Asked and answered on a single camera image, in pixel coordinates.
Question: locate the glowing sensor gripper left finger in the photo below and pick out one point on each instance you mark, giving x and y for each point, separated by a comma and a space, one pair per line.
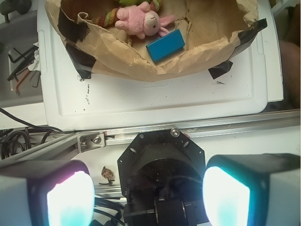
45, 193

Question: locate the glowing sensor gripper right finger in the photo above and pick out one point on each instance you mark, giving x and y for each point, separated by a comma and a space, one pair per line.
253, 190

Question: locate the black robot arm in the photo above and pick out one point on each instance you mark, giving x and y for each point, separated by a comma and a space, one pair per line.
179, 203

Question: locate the blue rectangular block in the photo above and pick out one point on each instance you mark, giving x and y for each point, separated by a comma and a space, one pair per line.
165, 46

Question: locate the white plastic tray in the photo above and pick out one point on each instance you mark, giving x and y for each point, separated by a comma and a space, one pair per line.
104, 102

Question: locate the black hex keys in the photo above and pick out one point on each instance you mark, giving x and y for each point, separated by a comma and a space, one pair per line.
21, 72

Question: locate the brown paper bag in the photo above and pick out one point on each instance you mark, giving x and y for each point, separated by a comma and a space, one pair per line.
214, 31

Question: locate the pink plush bunny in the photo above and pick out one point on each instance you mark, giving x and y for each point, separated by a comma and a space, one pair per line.
141, 21

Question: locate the aluminium extrusion rail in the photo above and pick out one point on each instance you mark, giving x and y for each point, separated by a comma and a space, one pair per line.
272, 132

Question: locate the metal corner bracket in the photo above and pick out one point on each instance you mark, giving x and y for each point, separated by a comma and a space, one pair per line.
90, 141

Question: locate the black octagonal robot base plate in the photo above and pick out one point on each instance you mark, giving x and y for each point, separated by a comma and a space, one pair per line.
162, 150

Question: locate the multicolour braided rope toy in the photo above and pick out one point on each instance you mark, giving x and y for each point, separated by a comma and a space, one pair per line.
110, 17

